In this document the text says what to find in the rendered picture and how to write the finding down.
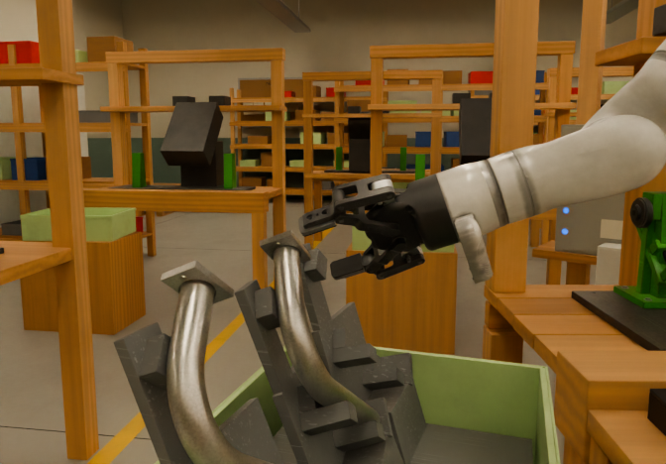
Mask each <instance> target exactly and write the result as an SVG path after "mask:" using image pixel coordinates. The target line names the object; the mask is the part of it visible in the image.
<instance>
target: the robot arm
mask: <svg viewBox="0 0 666 464"><path fill-rule="evenodd" d="M665 164H666V40H665V41H664V42H663V43H662V44H661V45H660V46H659V48H658V49H657V50H656V51H655V52H654V53H653V55H652V56H651V57H650V58H649V59H648V61H647V62H646V63H645V65H644V66H643V67H642V69H641V70H640V71H639V72H638V73H637V75H636V76H635V77H634V78H633V79H632V80H631V81H630V82H629V83H627V84H626V85H625V86H624V87H623V88H622V89H621V90H620V91H619V92H618V93H616V94H615V95H614V96H613V97H612V98H611V99H610V100H609V101H608V102H607V103H606V104H605V105H604V106H603V107H602V108H601V109H600V110H599V111H598V112H597V113H596V114H595V115H594V116H593V117H592V118H591V119H590V120H589V121H588V122H587V123H586V124H585V126H584V127H583V128H582V129H581V130H580V131H577V132H574V133H572V134H569V135H566V136H563V137H561V138H558V139H556V140H553V141H550V142H547V143H544V144H539V145H531V146H526V147H522V148H518V149H515V150H512V151H509V152H506V153H503V154H500V155H497V156H494V157H491V158H488V159H486V160H482V161H479V162H474V163H469V164H464V165H460V166H457V167H455V168H452V169H449V170H446V171H443V172H441V173H438V174H433V175H430V176H427V177H424V178H421V179H418V180H415V181H412V182H410V183H409V184H408V185H407V187H406V191H405V192H402V193H394V189H393V185H392V182H391V178H390V175H389V174H380V175H376V176H372V177H368V178H364V179H360V180H356V181H352V182H348V183H344V184H340V185H336V186H334V187H333V188H332V202H331V204H329V205H327V206H324V207H322V208H319V209H316V210H313V211H310V212H307V213H305V214H304V215H302V216H301V217H300V218H299V219H298V225H299V231H300V233H301V234H302V236H309V235H312V234H315V233H318V232H321V231H324V230H327V229H330V228H333V227H336V226H337V225H336V223H337V224H342V225H350V226H355V227H356V228H357V229H358V230H360V231H365V233H366V235H367V237H368V238H369V239H370V240H371V241H372V244H371V245H370V246H369V248H368V249H367V250H366V251H365V252H364V253H363V256H362V255H361V253H358V254H355V255H352V256H349V257H346V258H343V259H340V260H337V261H334V262H332V263H331V264H330V269H331V276H332V277H333V279H334V280H336V281H337V280H341V279H346V278H349V277H352V276H355V275H357V274H360V273H364V272H367V273H368V274H374V275H376V276H377V279H378V280H383V279H385V278H388V277H391V276H393V275H396V274H398V273H401V272H403V271H406V270H408V269H411V268H413V267H416V266H419V265H421V264H423V263H424V262H425V259H424V256H423V252H422V249H421V245H422V244H424V245H425V247H426V248H427V249H428V250H430V251H434V250H437V249H440V248H443V247H447V246H450V245H453V244H456V243H459V242H461V244H462V247H463V250H464V253H465V255H466V258H467V261H468V264H469V267H470V268H469V270H470V271H471V273H472V276H473V277H472V279H473V281H474V282H475V284H477V283H480V282H484V281H487V280H489V279H490V278H491V277H492V276H493V271H492V267H491V264H490V260H489V257H488V253H487V250H486V247H485V243H484V240H483V236H482V235H484V234H487V233H490V232H492V231H494V230H496V229H498V228H500V227H502V226H504V225H506V224H510V223H513V222H516V221H520V220H523V219H526V218H529V217H532V216H535V215H538V214H541V213H543V212H546V211H548V210H551V209H554V208H557V207H560V206H564V205H570V204H576V203H581V202H586V201H590V200H595V199H600V198H604V197H609V196H613V195H617V194H621V193H624V192H628V191H631V190H634V189H636V188H639V187H641V186H643V185H645V184H647V183H649V182H650V181H652V180H653V179H654V178H655V177H656V176H657V175H658V174H659V173H660V172H661V171H662V169H663V167H664V166H665ZM352 193H358V195H357V196H354V197H350V198H346V199H345V195H348V194H352ZM365 210H368V212H367V213H365ZM346 211H351V212H353V214H347V213H346ZM390 261H393V265H392V266H390V267H388V268H385V266H384V265H387V264H388V263H389V262H390Z"/></svg>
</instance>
